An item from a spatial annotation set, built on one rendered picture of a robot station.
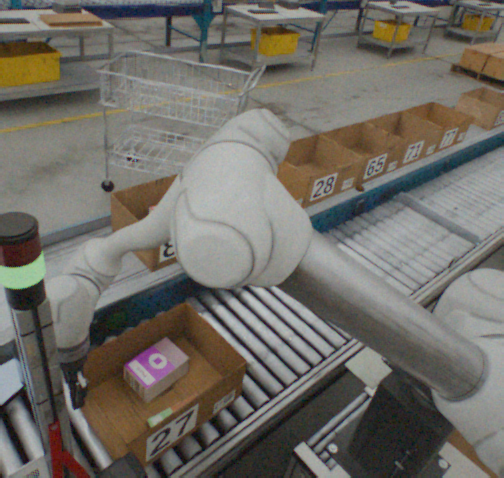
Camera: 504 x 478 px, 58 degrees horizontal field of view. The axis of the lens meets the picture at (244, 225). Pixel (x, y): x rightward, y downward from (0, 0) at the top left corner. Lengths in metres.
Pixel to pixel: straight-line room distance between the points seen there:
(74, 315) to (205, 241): 0.57
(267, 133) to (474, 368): 0.48
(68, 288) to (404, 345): 0.67
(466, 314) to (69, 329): 0.81
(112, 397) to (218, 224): 1.01
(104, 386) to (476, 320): 1.03
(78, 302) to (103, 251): 0.14
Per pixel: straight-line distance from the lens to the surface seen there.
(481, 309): 0.97
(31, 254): 0.55
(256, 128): 0.69
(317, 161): 2.46
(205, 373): 1.51
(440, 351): 0.76
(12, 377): 0.87
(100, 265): 1.12
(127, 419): 1.42
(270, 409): 1.49
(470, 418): 0.85
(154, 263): 1.60
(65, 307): 1.03
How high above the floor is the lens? 1.97
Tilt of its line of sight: 35 degrees down
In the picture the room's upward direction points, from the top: 9 degrees clockwise
